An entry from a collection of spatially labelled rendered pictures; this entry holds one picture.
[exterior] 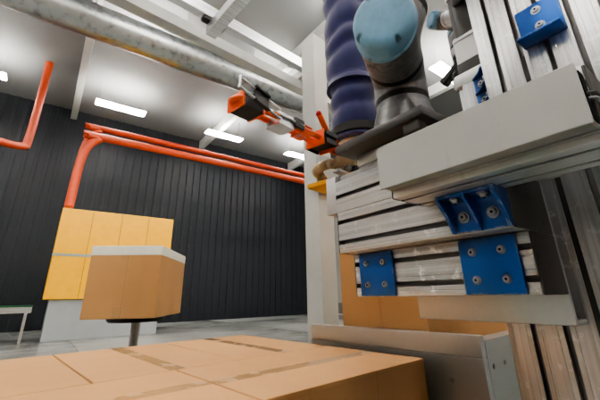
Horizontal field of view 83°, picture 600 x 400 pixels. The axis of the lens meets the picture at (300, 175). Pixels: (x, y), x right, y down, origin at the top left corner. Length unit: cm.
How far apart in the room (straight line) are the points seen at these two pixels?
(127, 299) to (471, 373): 175
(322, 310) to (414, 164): 206
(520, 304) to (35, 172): 1170
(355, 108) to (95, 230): 735
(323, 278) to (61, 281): 638
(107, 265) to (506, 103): 216
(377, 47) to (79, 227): 790
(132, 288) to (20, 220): 943
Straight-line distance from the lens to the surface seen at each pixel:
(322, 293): 249
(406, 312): 134
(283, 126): 107
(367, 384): 99
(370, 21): 69
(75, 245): 823
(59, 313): 822
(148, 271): 222
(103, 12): 679
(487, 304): 72
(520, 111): 45
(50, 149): 1208
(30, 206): 1166
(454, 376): 124
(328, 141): 119
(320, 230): 253
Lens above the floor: 73
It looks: 20 degrees up
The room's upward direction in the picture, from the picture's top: 1 degrees counter-clockwise
